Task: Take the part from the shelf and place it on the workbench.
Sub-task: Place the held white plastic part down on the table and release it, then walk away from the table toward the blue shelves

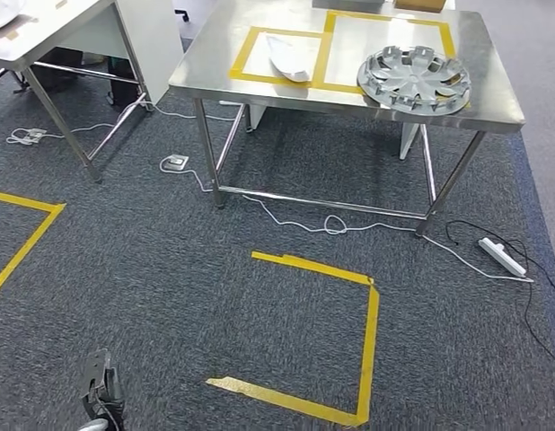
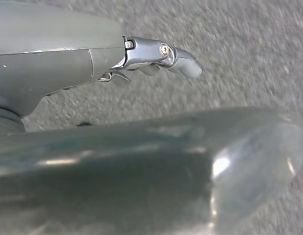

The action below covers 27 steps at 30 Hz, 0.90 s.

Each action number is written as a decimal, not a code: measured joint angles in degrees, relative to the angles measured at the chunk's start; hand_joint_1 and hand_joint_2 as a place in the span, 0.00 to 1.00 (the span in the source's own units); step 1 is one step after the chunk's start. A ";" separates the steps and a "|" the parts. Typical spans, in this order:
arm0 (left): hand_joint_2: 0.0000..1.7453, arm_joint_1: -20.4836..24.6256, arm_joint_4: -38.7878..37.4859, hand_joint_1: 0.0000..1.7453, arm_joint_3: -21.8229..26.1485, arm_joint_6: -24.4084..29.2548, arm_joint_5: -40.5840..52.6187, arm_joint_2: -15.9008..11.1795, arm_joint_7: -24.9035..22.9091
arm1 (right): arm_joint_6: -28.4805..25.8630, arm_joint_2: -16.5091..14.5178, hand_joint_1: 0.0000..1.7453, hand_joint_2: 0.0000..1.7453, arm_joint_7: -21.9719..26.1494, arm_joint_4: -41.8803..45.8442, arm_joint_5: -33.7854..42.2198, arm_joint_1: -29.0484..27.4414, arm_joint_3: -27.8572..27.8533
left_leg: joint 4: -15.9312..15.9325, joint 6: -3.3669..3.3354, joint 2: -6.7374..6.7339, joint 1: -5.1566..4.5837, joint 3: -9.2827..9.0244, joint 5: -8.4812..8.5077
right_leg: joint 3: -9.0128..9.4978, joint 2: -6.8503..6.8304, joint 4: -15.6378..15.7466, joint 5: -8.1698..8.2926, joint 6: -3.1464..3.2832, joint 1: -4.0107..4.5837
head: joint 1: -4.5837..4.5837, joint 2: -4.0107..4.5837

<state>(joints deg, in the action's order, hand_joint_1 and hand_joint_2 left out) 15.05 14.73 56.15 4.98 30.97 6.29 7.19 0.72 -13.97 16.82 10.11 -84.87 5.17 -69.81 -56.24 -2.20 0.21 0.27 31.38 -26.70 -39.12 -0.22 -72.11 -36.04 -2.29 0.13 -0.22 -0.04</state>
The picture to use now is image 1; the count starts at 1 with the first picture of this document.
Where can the yellow tape frame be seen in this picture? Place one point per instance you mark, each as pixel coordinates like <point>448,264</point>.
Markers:
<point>323,53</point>

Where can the white desk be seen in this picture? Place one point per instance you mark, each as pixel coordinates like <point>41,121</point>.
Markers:
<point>151,41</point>

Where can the steel workbench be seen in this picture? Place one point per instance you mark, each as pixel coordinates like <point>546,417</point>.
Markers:
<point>206,71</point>
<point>58,30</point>

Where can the white curved plastic part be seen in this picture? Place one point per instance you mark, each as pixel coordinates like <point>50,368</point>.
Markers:
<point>3,12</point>
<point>289,59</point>

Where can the brown cardboard box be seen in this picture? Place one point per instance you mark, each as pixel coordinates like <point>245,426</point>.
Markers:
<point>419,5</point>

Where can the silver wheel hubcap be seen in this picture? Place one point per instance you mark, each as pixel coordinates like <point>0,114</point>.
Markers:
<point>414,80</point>

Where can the grey floor socket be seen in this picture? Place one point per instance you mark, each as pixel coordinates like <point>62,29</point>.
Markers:
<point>175,163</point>

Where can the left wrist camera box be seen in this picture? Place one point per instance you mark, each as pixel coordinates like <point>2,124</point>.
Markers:
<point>100,380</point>

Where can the white power strip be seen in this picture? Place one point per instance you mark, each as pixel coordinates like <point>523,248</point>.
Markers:
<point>502,256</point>

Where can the yellow tape square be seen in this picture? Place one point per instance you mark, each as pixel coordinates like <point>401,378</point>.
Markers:
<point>26,201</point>
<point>369,345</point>

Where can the white plug adapter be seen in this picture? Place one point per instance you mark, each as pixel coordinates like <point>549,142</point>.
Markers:
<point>35,135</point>

